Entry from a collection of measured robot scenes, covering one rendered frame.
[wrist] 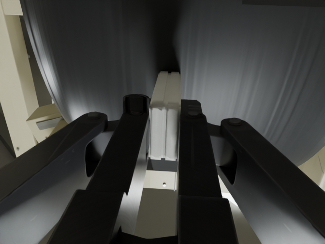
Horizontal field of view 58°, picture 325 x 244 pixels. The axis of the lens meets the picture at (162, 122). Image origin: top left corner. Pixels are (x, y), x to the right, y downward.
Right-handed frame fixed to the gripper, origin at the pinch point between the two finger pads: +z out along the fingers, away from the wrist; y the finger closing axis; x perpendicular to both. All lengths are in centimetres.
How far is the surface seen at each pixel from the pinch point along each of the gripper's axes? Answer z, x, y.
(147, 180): 56, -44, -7
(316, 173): 29.0, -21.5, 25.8
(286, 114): 4.7, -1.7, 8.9
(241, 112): 4.6, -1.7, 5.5
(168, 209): 245, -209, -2
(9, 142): 328, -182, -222
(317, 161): 29.5, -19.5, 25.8
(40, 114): 71, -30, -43
